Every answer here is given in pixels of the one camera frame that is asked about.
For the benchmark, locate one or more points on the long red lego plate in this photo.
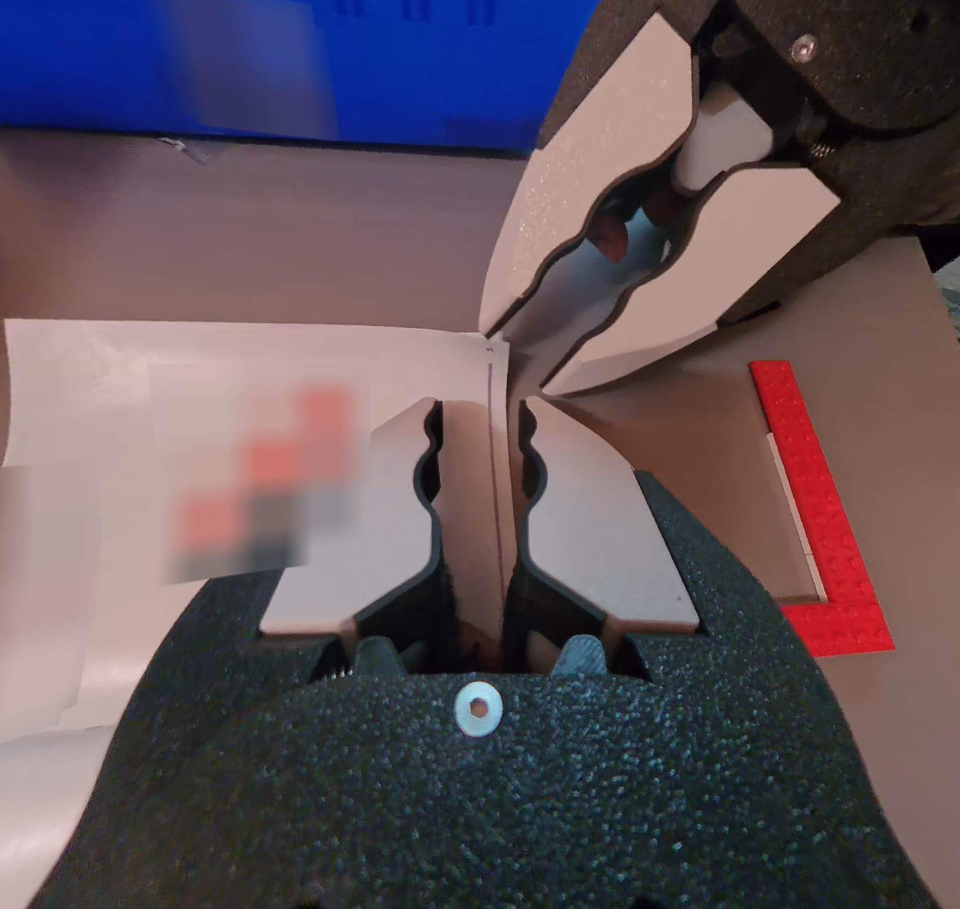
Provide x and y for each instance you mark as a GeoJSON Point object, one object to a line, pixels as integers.
{"type": "Point", "coordinates": [814, 474]}

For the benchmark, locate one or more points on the lego instruction booklet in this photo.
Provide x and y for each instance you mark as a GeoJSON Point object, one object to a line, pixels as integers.
{"type": "Point", "coordinates": [75, 369]}

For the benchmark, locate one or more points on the person's right hand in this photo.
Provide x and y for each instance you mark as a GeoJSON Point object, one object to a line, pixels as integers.
{"type": "Point", "coordinates": [611, 238]}

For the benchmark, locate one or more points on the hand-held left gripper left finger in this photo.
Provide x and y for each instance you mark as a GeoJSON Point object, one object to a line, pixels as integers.
{"type": "Point", "coordinates": [390, 534]}

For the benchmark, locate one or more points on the clear plastic bag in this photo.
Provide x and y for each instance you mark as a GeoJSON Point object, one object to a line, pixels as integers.
{"type": "Point", "coordinates": [187, 151]}

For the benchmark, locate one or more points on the blue divided plastic bin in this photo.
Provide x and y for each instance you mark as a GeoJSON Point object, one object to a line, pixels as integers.
{"type": "Point", "coordinates": [450, 46]}

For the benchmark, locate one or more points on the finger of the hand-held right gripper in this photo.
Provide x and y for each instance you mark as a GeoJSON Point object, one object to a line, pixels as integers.
{"type": "Point", "coordinates": [735, 249]}
{"type": "Point", "coordinates": [600, 136]}

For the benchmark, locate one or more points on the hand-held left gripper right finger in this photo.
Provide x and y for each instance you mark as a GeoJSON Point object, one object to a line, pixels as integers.
{"type": "Point", "coordinates": [607, 541]}

